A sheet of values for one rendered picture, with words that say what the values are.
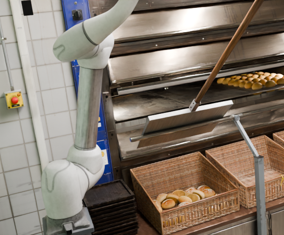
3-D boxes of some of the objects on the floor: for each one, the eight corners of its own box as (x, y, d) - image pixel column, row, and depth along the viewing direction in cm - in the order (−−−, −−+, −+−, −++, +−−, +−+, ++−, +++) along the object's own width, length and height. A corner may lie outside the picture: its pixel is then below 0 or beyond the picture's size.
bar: (151, 306, 245) (128, 136, 217) (302, 248, 286) (300, 99, 258) (171, 341, 216) (148, 150, 189) (336, 271, 257) (338, 105, 230)
